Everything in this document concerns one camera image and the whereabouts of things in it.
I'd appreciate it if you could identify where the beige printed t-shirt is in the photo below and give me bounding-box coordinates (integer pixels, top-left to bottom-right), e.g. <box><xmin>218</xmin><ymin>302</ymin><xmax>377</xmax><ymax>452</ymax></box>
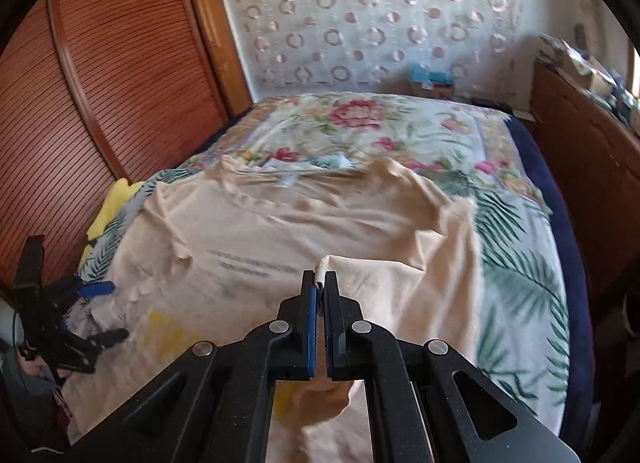
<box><xmin>63</xmin><ymin>160</ymin><xmax>484</xmax><ymax>434</ymax></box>

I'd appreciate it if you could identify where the yellow Pikachu plush toy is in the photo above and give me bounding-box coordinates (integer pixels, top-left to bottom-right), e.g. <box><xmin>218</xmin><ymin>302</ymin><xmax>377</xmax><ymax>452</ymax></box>
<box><xmin>79</xmin><ymin>178</ymin><xmax>144</xmax><ymax>268</ymax></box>

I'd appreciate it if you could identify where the floral and palm bedspread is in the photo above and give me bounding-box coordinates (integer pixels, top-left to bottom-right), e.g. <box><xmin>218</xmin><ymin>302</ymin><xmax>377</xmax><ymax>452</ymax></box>
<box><xmin>79</xmin><ymin>93</ymin><xmax>570</xmax><ymax>431</ymax></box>

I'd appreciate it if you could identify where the wooden louvered wardrobe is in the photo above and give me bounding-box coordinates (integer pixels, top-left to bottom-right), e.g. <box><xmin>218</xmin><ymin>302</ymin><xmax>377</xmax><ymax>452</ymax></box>
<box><xmin>1</xmin><ymin>0</ymin><xmax>250</xmax><ymax>289</ymax></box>

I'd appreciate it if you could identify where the dark blue mattress edge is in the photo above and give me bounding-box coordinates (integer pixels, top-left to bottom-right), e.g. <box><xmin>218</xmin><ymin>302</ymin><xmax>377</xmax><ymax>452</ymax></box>
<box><xmin>506</xmin><ymin>117</ymin><xmax>596</xmax><ymax>451</ymax></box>

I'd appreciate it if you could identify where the blue item on cardboard box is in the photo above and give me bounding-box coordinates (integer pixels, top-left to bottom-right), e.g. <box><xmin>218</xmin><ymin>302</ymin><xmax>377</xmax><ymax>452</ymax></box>
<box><xmin>408</xmin><ymin>63</ymin><xmax>454</xmax><ymax>100</ymax></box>

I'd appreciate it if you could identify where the wooden side cabinet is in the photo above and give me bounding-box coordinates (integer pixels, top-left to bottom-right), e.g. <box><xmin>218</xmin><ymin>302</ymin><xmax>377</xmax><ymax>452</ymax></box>
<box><xmin>529</xmin><ymin>64</ymin><xmax>639</xmax><ymax>299</ymax></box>

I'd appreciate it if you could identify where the sheer circle-pattern curtain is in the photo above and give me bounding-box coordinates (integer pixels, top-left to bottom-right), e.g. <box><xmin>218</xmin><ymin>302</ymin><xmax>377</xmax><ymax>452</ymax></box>
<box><xmin>224</xmin><ymin>0</ymin><xmax>523</xmax><ymax>100</ymax></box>

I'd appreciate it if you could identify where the clutter on cabinet top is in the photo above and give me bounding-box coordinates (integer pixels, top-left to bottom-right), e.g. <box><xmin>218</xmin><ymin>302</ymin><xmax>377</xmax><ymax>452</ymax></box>
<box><xmin>537</xmin><ymin>34</ymin><xmax>639</xmax><ymax>136</ymax></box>

